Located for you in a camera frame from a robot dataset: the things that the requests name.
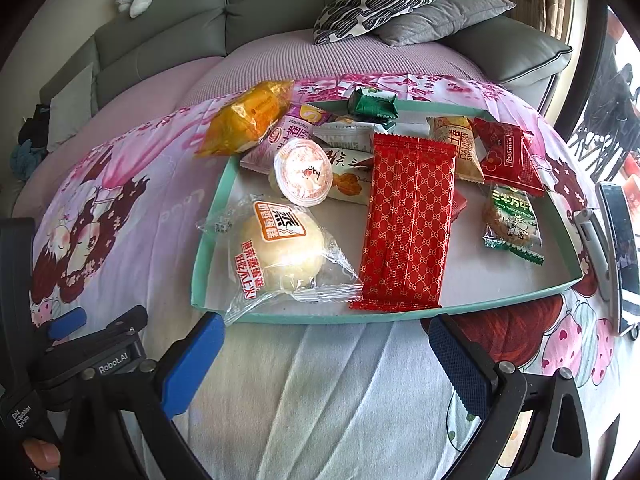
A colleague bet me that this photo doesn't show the dark clothes pile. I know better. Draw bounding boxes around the dark clothes pile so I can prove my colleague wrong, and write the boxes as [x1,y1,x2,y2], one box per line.
[17,104,51,151]

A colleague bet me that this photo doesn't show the clear steamed bun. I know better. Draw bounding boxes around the clear steamed bun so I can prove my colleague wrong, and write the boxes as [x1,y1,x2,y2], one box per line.
[197,194,365,326]

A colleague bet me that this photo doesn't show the long red patterned packet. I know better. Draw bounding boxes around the long red patterned packet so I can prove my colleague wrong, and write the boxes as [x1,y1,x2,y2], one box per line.
[349,132,457,312]

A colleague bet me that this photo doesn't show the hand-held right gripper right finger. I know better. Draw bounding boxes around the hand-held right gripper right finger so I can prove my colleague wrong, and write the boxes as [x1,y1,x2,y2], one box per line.
[428,314,593,480]

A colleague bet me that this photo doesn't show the jelly cup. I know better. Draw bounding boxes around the jelly cup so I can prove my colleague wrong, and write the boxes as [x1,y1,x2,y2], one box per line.
[270,139,333,208]

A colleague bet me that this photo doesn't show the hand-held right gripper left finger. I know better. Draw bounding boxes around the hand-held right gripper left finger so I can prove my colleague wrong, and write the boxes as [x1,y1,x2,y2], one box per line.
[60,311,226,480]

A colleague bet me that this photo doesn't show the black folding chair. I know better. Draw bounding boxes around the black folding chair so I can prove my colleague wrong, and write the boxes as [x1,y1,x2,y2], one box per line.
[570,62,640,171]

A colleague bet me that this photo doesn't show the yellow egg roll packet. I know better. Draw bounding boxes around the yellow egg roll packet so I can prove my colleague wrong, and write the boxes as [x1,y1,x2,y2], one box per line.
[426,116,486,184]

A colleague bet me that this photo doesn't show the black smartphone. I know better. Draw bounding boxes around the black smartphone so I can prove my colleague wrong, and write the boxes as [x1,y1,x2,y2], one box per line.
[597,182,640,336]

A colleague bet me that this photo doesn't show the silver phone stand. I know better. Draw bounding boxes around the silver phone stand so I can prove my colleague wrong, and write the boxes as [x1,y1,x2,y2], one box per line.
[572,207,618,301]

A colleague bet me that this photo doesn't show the teal box lid tray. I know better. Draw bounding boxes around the teal box lid tray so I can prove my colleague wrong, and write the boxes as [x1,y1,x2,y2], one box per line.
[190,97,586,325]

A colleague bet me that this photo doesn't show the teal cloth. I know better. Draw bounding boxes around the teal cloth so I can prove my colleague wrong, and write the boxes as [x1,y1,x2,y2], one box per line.
[9,140,41,181]

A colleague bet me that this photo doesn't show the dark green snack packet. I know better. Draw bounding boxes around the dark green snack packet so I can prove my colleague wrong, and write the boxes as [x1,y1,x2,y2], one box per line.
[347,87,399,131]

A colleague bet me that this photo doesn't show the red flower-print snack packet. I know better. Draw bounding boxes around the red flower-print snack packet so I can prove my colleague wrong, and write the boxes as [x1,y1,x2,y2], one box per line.
[471,117,546,198]

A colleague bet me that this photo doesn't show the orange cake packet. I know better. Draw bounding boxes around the orange cake packet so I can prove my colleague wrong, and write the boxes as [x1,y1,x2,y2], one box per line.
[195,80,296,158]

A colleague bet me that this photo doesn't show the purple white snack packet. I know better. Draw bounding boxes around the purple white snack packet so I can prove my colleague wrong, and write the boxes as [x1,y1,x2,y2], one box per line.
[240,102,333,173]

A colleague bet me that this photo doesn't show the pink printed blanket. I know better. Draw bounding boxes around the pink printed blanket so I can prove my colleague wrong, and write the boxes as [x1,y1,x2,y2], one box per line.
[27,71,640,480]

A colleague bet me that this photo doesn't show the green-edged rice cracker packet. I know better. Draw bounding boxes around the green-edged rice cracker packet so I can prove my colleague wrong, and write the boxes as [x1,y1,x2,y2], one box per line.
[481,185,546,265]

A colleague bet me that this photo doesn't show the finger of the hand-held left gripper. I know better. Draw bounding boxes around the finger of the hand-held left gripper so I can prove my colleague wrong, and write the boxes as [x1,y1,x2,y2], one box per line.
[45,304,151,381]
[35,307,87,341]

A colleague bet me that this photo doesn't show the light grey cushion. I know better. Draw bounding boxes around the light grey cushion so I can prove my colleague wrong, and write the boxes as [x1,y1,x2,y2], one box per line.
[46,62,96,153]

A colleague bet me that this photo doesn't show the beige fruit-print snack packet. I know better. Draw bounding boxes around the beige fruit-print snack packet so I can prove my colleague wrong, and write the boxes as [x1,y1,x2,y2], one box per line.
[322,147,376,206]

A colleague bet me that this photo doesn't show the person's left hand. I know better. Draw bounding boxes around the person's left hand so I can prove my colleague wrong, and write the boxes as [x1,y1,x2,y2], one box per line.
[22,439,63,472]

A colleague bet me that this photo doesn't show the grey pillow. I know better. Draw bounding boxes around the grey pillow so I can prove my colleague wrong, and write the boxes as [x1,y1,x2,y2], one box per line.
[372,0,517,47]

